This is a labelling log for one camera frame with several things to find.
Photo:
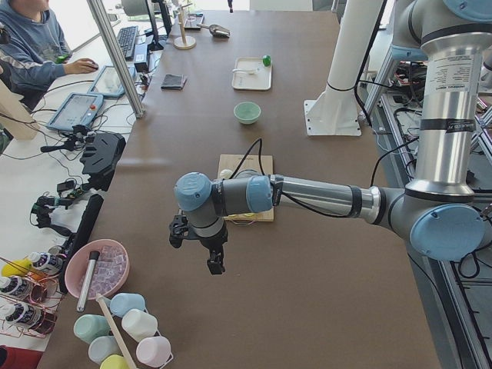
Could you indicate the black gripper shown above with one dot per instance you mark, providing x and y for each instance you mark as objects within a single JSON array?
[{"x": 214, "y": 241}]

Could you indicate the white ceramic spoon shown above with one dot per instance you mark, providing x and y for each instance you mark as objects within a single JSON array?
[{"x": 251, "y": 71}]

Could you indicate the pink bowl with ice cubes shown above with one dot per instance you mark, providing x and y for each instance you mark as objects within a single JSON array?
[{"x": 110, "y": 273}]

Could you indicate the light green bowl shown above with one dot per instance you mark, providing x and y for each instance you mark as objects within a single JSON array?
[{"x": 247, "y": 112}]

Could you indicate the wooden cutting board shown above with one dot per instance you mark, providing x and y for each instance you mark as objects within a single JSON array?
[{"x": 252, "y": 163}]

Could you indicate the white cup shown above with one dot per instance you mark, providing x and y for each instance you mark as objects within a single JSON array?
[{"x": 139, "y": 324}]

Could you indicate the light blue cup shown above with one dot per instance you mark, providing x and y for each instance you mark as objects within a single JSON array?
[{"x": 122, "y": 303}]

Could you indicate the pink cup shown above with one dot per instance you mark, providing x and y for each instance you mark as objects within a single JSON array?
[{"x": 154, "y": 351}]

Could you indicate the metal muddler tube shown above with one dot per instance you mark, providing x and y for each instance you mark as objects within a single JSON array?
[{"x": 83, "y": 297}]

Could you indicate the pale blue cup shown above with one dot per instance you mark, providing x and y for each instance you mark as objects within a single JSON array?
[{"x": 102, "y": 347}]

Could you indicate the mint green cup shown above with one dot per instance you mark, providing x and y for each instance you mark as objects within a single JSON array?
[{"x": 88, "y": 327}]

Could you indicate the yellow cup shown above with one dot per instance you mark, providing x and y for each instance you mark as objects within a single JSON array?
[{"x": 114, "y": 361}]

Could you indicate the grey folded cloth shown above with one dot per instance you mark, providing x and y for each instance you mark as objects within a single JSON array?
[{"x": 173, "y": 82}]

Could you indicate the cream rectangular tray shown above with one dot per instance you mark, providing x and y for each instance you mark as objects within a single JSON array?
[{"x": 258, "y": 82}]

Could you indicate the blue teach pendant near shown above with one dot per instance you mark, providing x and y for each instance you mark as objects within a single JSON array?
[{"x": 76, "y": 109}]

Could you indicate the blue teach pendant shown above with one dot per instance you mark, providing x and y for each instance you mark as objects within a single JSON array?
[
  {"x": 107, "y": 83},
  {"x": 76, "y": 109}
]

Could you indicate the green lime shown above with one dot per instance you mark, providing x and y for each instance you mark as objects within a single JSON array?
[{"x": 266, "y": 59}]

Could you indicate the blue teach pendant far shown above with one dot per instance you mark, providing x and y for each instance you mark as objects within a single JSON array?
[{"x": 107, "y": 83}]

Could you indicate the wooden mug tree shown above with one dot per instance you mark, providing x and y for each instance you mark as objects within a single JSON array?
[{"x": 183, "y": 42}]

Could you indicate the metal scoop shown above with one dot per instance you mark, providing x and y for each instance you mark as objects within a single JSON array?
[{"x": 216, "y": 31}]

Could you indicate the black keyboard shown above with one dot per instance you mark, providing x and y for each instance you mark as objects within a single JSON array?
[{"x": 126, "y": 39}]

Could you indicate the person in grey hoodie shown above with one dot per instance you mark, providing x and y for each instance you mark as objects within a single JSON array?
[{"x": 37, "y": 53}]

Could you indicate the black bracket stand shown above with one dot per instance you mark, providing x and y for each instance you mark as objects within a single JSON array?
[{"x": 100, "y": 158}]

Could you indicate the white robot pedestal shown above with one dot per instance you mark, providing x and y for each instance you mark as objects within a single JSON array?
[{"x": 335, "y": 112}]

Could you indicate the copper wire bottle rack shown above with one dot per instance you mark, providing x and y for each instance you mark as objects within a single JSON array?
[{"x": 29, "y": 300}]

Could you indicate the aluminium frame post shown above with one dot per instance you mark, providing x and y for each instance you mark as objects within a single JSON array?
[{"x": 106, "y": 31}]

